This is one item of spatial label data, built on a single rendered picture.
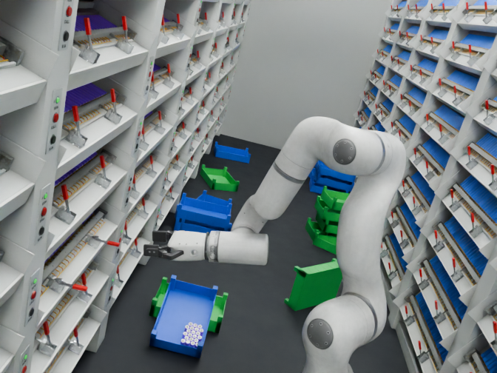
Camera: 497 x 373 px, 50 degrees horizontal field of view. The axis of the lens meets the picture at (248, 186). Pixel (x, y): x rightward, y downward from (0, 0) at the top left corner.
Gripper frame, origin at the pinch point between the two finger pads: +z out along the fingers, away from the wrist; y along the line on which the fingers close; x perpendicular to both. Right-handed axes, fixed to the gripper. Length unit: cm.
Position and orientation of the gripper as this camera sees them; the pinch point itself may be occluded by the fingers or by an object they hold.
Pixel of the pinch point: (151, 243)
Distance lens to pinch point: 148.3
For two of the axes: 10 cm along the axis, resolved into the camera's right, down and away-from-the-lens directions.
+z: -10.0, -0.5, 0.6
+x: 0.3, -9.5, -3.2
